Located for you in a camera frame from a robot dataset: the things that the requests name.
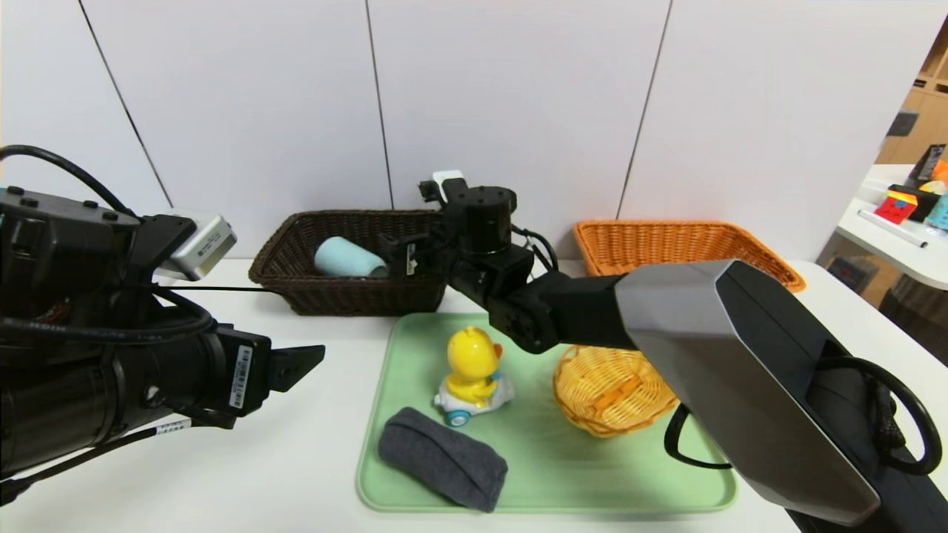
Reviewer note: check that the black remote control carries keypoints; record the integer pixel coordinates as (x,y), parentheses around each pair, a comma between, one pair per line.
(930,163)

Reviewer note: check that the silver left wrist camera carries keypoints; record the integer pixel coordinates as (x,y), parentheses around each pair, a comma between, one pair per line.
(200,248)

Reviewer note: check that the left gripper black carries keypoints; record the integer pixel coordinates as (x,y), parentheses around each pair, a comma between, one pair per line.
(243,375)

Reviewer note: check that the white marker pen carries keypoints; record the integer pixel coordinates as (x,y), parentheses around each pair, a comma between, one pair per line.
(892,229)

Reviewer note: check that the dark grey fabric pouch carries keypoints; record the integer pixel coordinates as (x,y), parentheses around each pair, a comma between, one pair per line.
(444,459)

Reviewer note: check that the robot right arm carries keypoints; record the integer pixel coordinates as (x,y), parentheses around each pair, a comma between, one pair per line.
(726,370)

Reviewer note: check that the orange ball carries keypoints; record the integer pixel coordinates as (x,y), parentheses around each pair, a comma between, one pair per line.
(942,172)

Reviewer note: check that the small round yellow wicker basket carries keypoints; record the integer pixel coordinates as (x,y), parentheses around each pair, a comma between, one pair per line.
(600,392)

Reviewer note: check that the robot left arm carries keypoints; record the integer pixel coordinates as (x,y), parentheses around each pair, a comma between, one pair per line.
(74,392)

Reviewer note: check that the yellow duck toy car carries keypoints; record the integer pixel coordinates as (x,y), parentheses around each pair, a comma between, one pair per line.
(470,359)

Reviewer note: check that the light green plastic tray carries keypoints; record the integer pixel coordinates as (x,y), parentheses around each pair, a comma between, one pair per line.
(533,474)

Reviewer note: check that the red puzzle cube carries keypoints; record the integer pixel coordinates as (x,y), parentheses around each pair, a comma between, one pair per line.
(893,209)

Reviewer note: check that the small black box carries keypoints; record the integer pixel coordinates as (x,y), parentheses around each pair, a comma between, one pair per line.
(927,206)

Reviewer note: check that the orange rectangular wicker basket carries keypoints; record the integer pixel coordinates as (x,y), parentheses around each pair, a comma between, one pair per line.
(652,244)

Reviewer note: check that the wooden shelf unit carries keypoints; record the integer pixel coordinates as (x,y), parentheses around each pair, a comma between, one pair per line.
(926,126)

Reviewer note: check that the blue-grey plastic cup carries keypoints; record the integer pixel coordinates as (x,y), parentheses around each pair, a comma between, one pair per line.
(348,257)

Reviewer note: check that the teal patterned item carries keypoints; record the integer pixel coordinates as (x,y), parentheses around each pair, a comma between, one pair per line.
(940,213)

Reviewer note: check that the black zip tie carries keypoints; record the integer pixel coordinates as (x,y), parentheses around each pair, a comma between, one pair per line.
(237,289)

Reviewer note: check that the white side table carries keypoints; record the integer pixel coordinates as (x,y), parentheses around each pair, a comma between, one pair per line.
(889,252)

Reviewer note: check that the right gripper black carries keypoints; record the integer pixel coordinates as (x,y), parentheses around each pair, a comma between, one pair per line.
(412,260)

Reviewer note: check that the dark brown wicker basket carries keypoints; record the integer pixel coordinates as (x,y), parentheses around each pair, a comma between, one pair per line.
(333,296)

